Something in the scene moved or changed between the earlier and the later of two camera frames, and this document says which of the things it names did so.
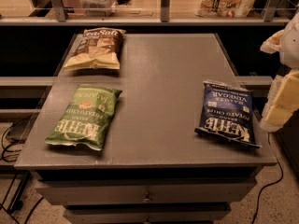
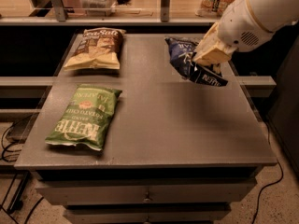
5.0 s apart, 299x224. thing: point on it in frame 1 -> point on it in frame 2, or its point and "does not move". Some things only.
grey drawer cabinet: (147, 129) does not move
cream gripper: (291, 49) -> (242, 27)
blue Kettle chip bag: (227, 113) -> (181, 59)
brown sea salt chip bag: (97, 49) does not move
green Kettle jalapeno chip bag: (85, 119) does not move
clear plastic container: (99, 1) does not move
